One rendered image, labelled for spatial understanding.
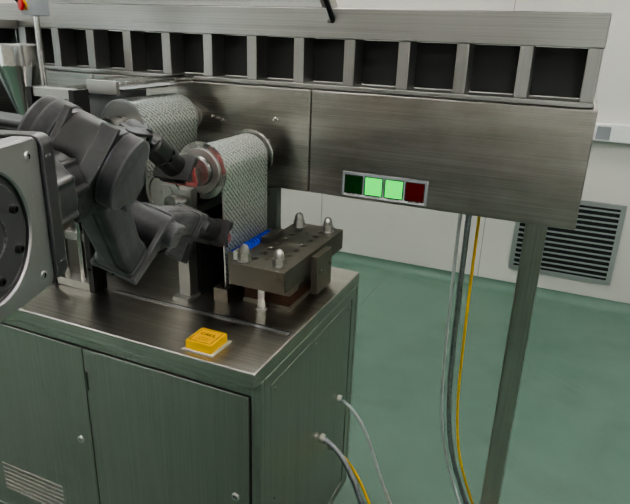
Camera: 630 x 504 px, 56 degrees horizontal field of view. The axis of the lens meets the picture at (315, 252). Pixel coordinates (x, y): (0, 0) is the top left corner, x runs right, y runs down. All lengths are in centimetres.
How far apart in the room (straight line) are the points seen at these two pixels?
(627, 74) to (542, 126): 235
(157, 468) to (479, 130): 121
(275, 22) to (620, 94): 255
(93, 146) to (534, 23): 120
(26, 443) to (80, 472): 21
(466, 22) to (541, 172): 42
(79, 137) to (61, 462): 145
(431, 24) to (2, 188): 131
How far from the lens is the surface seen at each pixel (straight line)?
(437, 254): 422
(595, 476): 270
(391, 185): 168
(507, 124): 160
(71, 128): 60
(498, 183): 162
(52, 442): 193
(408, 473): 248
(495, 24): 160
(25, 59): 202
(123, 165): 58
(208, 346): 137
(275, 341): 142
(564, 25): 158
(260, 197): 171
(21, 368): 186
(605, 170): 397
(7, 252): 47
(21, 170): 48
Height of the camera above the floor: 159
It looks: 20 degrees down
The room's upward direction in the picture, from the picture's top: 2 degrees clockwise
